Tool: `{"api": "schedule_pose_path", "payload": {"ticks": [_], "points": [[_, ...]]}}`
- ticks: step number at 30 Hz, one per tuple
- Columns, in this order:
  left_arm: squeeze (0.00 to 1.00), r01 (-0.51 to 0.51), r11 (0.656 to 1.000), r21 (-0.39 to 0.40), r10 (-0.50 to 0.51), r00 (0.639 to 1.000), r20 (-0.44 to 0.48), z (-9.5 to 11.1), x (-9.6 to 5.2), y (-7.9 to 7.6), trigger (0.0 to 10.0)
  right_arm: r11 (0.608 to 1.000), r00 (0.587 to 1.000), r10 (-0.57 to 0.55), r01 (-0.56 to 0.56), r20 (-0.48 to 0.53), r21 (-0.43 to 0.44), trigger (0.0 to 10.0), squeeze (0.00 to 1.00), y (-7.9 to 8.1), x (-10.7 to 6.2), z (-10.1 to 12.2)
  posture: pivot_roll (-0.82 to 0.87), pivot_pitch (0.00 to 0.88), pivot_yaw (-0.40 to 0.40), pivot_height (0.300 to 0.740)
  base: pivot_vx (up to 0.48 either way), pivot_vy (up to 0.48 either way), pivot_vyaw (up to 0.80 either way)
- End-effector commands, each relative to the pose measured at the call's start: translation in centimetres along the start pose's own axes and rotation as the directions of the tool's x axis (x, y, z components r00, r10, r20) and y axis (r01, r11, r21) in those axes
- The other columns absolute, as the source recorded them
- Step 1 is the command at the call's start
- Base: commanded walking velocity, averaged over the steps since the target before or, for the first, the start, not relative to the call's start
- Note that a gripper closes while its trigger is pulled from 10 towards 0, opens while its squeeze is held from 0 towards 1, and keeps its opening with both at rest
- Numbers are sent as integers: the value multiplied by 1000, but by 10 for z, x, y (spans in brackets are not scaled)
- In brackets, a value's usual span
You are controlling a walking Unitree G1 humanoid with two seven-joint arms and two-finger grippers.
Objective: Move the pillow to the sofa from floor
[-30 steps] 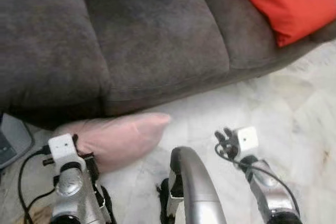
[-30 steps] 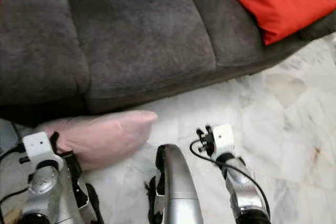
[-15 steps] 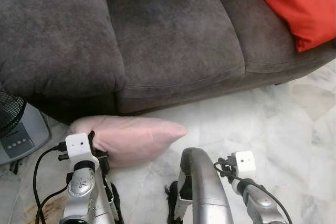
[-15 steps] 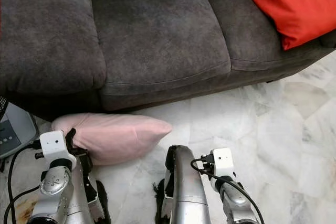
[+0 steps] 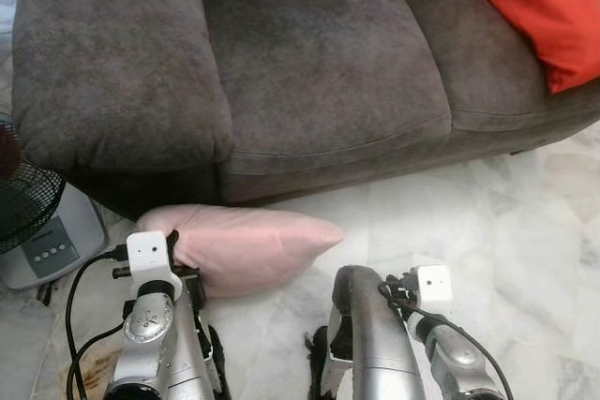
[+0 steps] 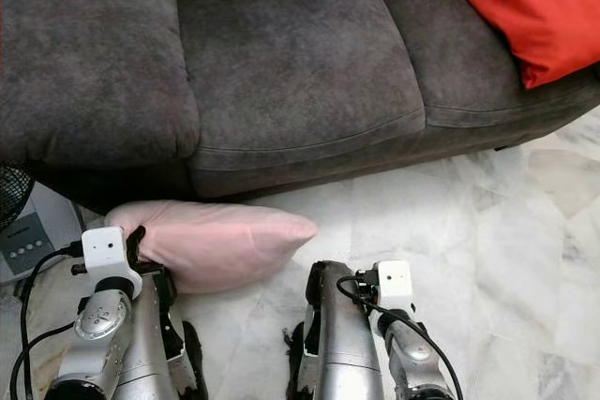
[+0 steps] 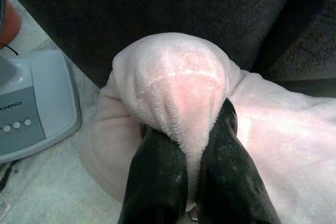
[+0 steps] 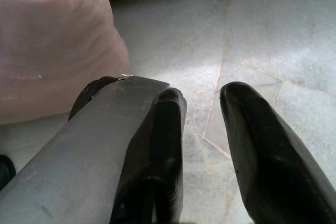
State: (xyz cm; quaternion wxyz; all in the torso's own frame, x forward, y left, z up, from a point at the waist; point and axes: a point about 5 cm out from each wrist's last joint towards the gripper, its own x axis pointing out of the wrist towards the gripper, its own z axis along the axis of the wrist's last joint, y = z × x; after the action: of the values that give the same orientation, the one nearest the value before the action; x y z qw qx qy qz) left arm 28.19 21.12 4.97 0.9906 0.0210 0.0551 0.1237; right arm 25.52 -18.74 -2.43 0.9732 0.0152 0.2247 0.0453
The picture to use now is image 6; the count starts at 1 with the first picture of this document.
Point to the pink cat face pillow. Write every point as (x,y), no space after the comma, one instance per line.
(225,241)

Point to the black and white floor fan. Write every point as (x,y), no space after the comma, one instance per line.
(33,241)

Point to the dark grey fabric sofa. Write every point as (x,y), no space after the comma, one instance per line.
(300,63)

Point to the red pillow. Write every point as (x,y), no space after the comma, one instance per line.
(525,7)

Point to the silver left robot leg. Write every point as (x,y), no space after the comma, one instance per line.
(155,348)

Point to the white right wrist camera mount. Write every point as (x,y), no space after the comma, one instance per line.
(396,280)

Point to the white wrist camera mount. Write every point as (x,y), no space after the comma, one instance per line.
(396,280)
(103,250)

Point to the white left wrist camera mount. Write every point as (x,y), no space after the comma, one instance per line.
(103,250)

